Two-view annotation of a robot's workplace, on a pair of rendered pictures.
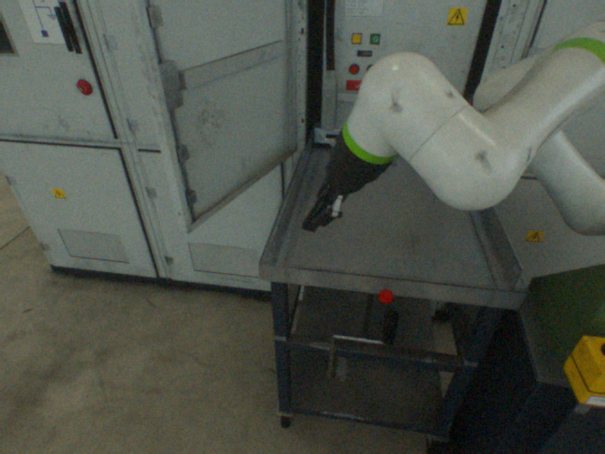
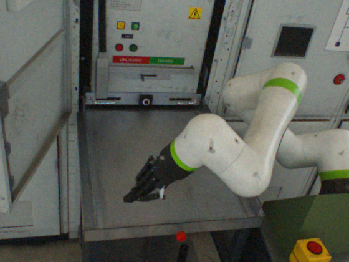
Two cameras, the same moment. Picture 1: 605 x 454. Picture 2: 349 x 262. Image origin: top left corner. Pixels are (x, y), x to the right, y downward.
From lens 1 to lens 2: 0.48 m
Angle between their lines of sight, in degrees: 23
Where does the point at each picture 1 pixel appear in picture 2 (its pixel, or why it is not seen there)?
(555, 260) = not seen: hidden behind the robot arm
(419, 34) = (168, 24)
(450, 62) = (191, 43)
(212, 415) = not seen: outside the picture
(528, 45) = (242, 35)
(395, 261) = (182, 208)
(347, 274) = (152, 225)
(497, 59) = (224, 43)
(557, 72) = (277, 106)
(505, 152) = (265, 170)
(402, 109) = (215, 151)
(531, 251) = not seen: hidden behind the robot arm
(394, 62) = (208, 125)
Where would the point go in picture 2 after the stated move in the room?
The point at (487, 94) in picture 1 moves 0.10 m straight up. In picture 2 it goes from (232, 95) to (240, 67)
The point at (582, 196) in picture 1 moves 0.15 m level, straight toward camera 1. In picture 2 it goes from (286, 148) to (282, 171)
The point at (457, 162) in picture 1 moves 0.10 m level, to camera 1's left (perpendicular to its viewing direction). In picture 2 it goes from (245, 178) to (204, 185)
